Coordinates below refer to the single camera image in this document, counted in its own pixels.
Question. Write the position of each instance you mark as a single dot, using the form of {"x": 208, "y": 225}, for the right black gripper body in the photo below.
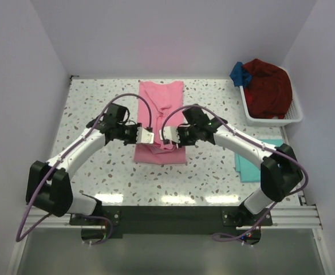
{"x": 188, "y": 136}

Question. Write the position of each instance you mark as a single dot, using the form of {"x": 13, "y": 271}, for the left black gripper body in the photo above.
{"x": 127, "y": 133}

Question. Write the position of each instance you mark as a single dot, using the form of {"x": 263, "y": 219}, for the pink t shirt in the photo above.
{"x": 162, "y": 99}

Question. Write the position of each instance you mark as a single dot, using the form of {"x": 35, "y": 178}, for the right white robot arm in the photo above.
{"x": 280, "y": 170}

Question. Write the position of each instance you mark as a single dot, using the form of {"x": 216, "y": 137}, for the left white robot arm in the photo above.
{"x": 49, "y": 185}

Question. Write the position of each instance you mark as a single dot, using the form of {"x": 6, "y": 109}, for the folded teal t shirt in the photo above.
{"x": 248, "y": 162}

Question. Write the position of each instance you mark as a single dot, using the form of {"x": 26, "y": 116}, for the blue t shirt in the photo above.
{"x": 240, "y": 76}

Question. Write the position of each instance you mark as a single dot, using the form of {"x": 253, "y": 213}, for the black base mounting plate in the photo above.
{"x": 118, "y": 221}

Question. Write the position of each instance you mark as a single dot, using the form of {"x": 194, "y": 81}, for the dark red t shirt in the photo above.
{"x": 269, "y": 93}

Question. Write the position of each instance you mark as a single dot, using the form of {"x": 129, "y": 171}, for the white plastic laundry basket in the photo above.
{"x": 293, "y": 115}

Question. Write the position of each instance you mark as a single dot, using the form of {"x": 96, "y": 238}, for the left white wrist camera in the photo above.
{"x": 144, "y": 136}

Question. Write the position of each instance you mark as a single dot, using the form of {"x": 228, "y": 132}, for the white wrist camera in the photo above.
{"x": 144, "y": 136}
{"x": 169, "y": 135}

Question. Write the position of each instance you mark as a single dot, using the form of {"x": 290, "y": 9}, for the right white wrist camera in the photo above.
{"x": 169, "y": 135}

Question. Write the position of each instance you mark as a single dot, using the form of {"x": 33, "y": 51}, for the aluminium frame rail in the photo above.
{"x": 283, "y": 217}

